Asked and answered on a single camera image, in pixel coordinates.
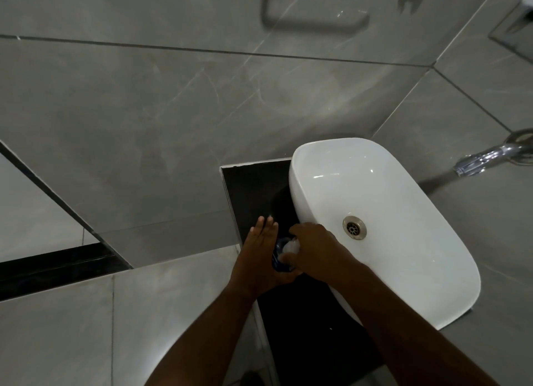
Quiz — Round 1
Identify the person's right hand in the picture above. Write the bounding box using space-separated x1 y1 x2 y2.
280 222 367 283

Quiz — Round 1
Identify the person's left hand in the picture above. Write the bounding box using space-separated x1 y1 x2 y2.
228 216 301 300

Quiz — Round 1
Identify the blue bottle with white cap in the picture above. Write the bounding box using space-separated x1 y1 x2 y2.
272 237 301 273

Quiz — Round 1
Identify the person's right forearm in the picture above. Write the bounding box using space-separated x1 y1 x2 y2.
332 265 500 386

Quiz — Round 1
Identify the person's left forearm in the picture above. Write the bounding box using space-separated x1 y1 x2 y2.
145 285 255 386

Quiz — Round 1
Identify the metal sink drain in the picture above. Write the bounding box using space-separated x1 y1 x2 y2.
343 216 367 240

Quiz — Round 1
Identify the black countertop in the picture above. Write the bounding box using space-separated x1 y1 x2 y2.
221 158 386 386

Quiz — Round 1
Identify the white ceramic wash basin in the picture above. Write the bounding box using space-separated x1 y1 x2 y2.
289 138 481 330

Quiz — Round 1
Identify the chrome wall faucet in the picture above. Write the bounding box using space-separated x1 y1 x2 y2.
453 128 533 177

